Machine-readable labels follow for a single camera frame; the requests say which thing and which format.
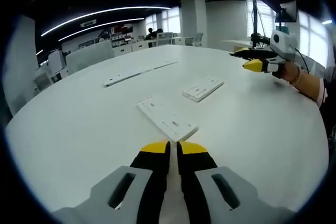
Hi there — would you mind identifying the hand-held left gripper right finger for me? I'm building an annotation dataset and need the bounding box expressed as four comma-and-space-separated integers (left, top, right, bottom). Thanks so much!
176, 141, 297, 224

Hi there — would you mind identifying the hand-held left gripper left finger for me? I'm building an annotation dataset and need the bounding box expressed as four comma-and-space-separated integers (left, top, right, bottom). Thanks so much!
51, 141, 171, 224

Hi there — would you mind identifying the white socket holder cover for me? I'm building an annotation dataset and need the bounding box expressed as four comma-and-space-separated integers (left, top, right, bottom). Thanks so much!
136, 94, 200, 177

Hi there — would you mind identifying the person's right hand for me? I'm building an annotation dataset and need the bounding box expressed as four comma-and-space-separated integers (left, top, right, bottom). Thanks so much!
272, 62, 299, 86

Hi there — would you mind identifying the black desk-mounted device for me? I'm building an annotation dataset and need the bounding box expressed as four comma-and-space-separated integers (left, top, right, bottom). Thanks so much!
250, 33, 271, 46

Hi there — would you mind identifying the bright office window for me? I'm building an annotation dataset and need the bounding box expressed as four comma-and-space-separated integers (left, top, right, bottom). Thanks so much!
246, 0, 278, 40
298, 11, 329, 69
145, 7, 182, 38

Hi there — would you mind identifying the black monitor screen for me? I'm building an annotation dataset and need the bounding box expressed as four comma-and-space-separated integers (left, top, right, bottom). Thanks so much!
279, 0, 299, 23

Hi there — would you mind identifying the black monitor pole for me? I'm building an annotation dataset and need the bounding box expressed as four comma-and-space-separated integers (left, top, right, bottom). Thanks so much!
251, 0, 260, 49

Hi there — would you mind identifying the white mesh office chair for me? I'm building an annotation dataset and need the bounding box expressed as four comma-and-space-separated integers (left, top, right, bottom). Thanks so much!
34, 73, 52, 92
156, 31, 174, 47
193, 33, 204, 48

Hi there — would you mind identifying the white square pillar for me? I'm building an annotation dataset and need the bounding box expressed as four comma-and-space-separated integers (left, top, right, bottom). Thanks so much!
2, 15, 37, 117
180, 0, 208, 47

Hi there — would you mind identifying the white office desk row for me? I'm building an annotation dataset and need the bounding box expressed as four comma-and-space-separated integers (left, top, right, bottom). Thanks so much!
112, 39, 158, 57

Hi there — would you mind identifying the white product display shelf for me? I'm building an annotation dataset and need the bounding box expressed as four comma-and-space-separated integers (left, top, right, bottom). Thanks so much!
110, 24, 135, 42

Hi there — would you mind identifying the white desk partition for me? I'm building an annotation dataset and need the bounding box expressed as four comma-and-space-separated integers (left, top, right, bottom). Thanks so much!
65, 42, 115, 74

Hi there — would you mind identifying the white cabinet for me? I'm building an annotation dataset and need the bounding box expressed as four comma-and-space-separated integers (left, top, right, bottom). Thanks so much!
48, 50, 67, 76

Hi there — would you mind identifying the ceiling air vent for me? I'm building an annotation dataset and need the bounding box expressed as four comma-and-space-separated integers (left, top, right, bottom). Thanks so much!
80, 19, 98, 28

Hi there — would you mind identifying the thin black cable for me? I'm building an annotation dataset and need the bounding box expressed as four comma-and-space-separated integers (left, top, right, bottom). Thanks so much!
293, 47, 317, 74

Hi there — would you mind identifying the thin wrist bracelet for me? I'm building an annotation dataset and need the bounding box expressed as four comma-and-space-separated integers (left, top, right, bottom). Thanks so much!
293, 66, 302, 86

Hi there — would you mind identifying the long white plastic rail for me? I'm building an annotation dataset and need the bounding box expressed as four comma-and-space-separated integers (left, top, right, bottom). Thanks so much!
103, 60, 180, 88

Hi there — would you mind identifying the red wall screen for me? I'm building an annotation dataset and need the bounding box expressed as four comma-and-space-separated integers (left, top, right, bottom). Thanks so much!
113, 24, 133, 34

